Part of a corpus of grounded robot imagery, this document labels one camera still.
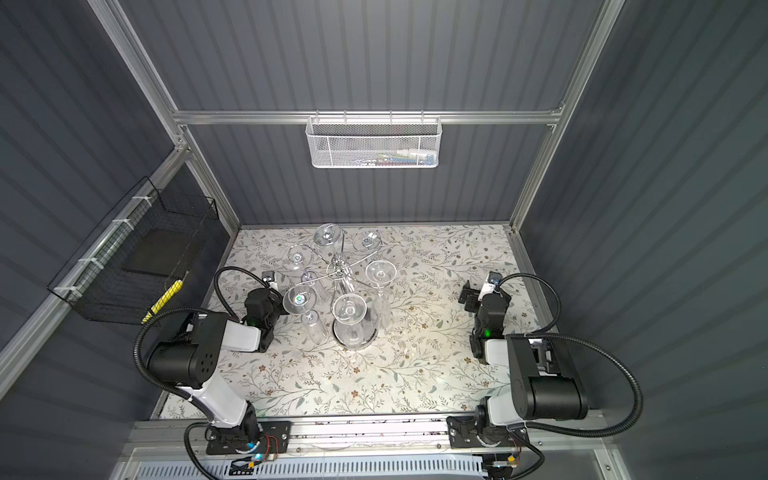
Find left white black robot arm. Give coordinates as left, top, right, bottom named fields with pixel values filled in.
left=146, top=288, right=291, bottom=463

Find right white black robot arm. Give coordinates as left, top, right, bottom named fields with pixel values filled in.
left=446, top=272, right=589, bottom=449

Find chrome wine glass rack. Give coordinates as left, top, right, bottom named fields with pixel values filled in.
left=300, top=229, right=383, bottom=351

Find yellow black striped tool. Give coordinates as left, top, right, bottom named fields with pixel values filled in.
left=141, top=273, right=187, bottom=325

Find floral table mat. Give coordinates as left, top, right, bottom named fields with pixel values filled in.
left=158, top=224, right=544, bottom=420

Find items in white basket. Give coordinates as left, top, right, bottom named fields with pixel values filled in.
left=352, top=149, right=439, bottom=167

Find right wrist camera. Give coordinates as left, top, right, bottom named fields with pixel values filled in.
left=478, top=271, right=503, bottom=301

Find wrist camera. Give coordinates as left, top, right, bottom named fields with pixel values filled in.
left=478, top=271, right=503, bottom=301
left=262, top=270, right=278, bottom=290

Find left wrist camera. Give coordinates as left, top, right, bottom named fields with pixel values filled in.
left=262, top=270, right=278, bottom=290

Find right black corrugated cable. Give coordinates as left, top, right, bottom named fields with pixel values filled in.
left=501, top=272, right=644, bottom=480

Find black corrugated cable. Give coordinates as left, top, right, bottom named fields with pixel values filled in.
left=501, top=272, right=644, bottom=480
left=132, top=265, right=271, bottom=480

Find black wire basket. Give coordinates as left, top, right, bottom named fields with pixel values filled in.
left=48, top=177, right=220, bottom=325

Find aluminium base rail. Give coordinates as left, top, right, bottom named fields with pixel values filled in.
left=111, top=412, right=623, bottom=479

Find left black corrugated cable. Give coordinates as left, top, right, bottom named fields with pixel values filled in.
left=132, top=265, right=271, bottom=480

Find white wire mesh basket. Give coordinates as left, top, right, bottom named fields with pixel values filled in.
left=305, top=118, right=443, bottom=169

